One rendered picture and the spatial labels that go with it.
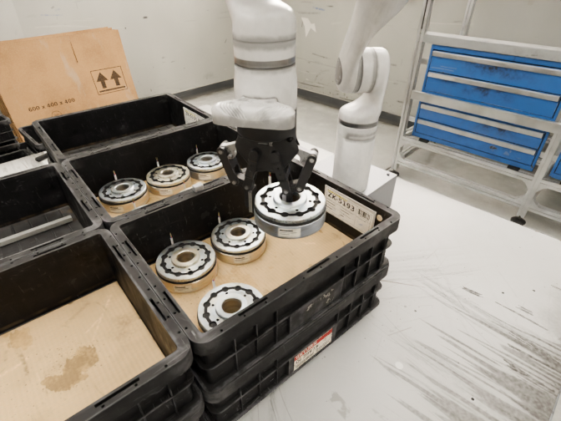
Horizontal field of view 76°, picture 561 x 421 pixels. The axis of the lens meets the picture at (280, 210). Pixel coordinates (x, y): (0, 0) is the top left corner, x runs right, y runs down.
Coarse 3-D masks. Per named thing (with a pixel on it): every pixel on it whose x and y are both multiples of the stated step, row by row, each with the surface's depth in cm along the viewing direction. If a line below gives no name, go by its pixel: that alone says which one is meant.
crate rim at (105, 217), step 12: (168, 132) 91; (180, 132) 92; (132, 144) 85; (84, 156) 80; (72, 168) 75; (216, 180) 71; (84, 192) 67; (180, 192) 67; (96, 204) 67; (156, 204) 64; (108, 216) 61; (120, 216) 61; (108, 228) 61
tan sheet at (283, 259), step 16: (208, 240) 72; (272, 240) 72; (288, 240) 72; (304, 240) 72; (320, 240) 72; (336, 240) 72; (352, 240) 72; (272, 256) 68; (288, 256) 68; (304, 256) 68; (320, 256) 68; (224, 272) 64; (240, 272) 64; (256, 272) 64; (272, 272) 64; (288, 272) 64; (208, 288) 61; (256, 288) 61; (272, 288) 61; (192, 304) 58; (192, 320) 56
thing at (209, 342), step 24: (192, 192) 67; (360, 192) 67; (144, 216) 61; (120, 240) 56; (360, 240) 56; (144, 264) 52; (336, 264) 53; (288, 288) 48; (240, 312) 44; (264, 312) 46; (192, 336) 42; (216, 336) 42
